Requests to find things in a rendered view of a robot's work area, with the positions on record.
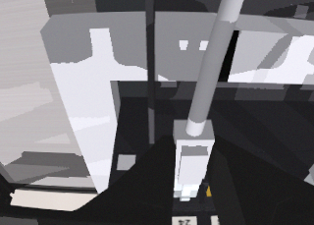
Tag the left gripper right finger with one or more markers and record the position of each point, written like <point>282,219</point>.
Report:
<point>247,190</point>

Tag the white network cable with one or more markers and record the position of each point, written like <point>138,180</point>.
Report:
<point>310,178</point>
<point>194,137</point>

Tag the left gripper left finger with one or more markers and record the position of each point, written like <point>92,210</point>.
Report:
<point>144,195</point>

